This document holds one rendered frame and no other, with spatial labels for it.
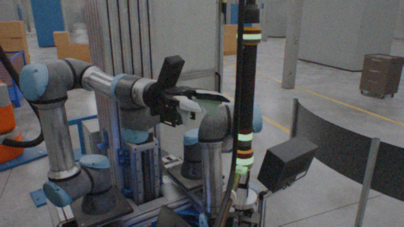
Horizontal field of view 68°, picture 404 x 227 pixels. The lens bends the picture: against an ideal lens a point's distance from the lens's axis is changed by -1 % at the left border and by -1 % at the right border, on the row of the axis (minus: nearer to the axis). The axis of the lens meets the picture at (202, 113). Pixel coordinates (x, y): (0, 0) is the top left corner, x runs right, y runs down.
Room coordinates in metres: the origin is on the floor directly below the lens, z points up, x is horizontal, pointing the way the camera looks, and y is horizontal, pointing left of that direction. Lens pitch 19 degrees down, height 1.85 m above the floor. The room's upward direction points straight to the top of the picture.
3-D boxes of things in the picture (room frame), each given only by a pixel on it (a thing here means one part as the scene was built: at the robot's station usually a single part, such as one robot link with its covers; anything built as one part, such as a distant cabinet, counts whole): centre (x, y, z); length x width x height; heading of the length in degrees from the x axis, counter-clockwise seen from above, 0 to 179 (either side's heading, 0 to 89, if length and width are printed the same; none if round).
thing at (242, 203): (0.55, -0.08, 1.50); 0.09 x 0.07 x 0.10; 163
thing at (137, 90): (0.76, 0.14, 1.64); 0.08 x 0.05 x 0.08; 138
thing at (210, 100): (0.67, -0.02, 1.64); 0.09 x 0.03 x 0.06; 70
